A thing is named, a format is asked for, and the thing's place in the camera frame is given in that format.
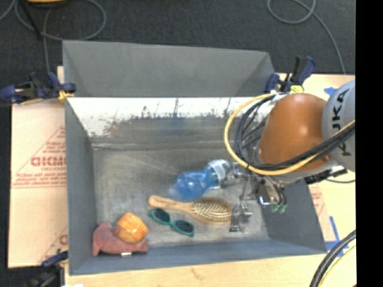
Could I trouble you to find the black cylinder on white bracket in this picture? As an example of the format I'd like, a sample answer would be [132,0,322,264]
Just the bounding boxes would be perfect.
[303,165,349,185]

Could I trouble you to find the blue plastic bottle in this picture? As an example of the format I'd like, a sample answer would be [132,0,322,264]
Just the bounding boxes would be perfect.
[167,158,232,202]

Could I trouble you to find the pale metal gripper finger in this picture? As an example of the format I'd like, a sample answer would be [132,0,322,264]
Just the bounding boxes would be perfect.
[229,203,254,233]
[220,163,250,190]

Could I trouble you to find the wooden hairbrush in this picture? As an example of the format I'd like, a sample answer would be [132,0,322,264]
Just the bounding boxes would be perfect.
[147,194,235,226]

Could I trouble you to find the green sunglasses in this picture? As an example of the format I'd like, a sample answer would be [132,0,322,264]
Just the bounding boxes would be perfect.
[147,207,196,238]

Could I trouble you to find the orange toy bread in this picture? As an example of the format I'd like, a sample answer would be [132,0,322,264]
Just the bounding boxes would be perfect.
[113,211,150,245]

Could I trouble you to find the grey metal bin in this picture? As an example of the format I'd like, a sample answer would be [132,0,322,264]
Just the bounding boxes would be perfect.
[62,39,329,276]

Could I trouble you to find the pink cloth toy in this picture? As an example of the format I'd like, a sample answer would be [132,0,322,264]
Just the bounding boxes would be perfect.
[91,222,150,258]

